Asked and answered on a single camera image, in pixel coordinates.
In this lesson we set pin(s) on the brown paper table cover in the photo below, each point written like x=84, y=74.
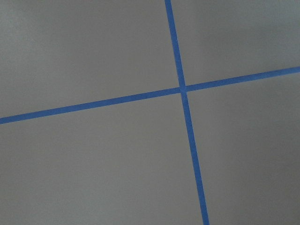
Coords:
x=149, y=112

